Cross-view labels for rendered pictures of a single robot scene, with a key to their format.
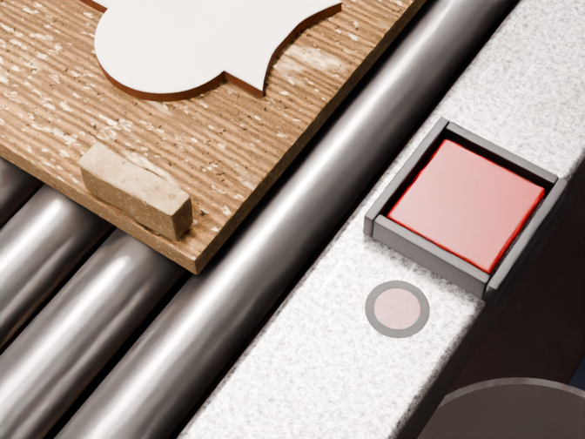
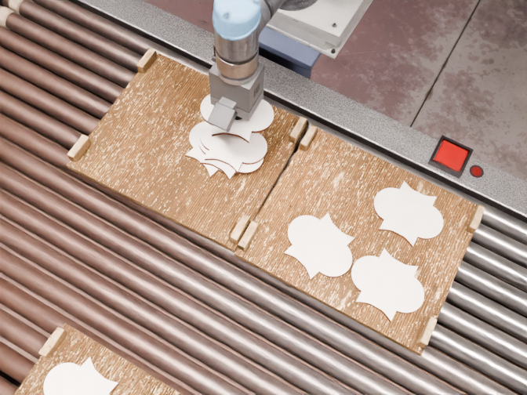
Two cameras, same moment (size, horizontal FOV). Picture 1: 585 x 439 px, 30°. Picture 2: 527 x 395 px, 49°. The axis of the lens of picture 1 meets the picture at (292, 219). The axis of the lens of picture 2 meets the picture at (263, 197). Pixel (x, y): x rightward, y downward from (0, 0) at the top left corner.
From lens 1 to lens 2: 117 cm
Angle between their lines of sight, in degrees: 44
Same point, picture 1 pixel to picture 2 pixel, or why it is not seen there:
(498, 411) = not seen: hidden behind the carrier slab
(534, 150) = (427, 143)
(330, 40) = (413, 183)
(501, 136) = (424, 150)
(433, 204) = (453, 161)
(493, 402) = not seen: hidden behind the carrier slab
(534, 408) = not seen: hidden behind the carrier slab
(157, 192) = (480, 211)
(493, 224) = (456, 150)
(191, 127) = (448, 213)
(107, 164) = (476, 222)
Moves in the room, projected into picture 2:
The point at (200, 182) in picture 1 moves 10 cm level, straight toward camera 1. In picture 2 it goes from (463, 209) to (506, 198)
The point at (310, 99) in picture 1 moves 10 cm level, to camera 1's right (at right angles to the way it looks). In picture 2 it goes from (433, 187) to (422, 147)
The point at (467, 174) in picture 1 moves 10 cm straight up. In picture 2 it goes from (444, 155) to (459, 131)
